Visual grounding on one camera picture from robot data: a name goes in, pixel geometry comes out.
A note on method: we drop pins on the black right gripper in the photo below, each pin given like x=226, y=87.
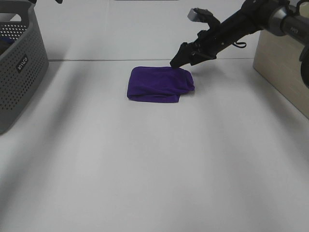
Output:
x=204, y=48

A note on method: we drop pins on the purple towel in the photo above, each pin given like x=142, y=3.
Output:
x=159, y=84

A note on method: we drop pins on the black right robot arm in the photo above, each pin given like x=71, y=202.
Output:
x=278, y=17

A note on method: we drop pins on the beige box with grey rim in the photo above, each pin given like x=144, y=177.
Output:
x=277, y=60

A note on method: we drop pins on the grey perforated plastic basket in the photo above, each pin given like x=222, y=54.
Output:
x=24, y=64

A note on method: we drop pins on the dark cloth inside basket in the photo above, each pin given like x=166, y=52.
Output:
x=5, y=43

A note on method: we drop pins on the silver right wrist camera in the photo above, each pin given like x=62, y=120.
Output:
x=200, y=15

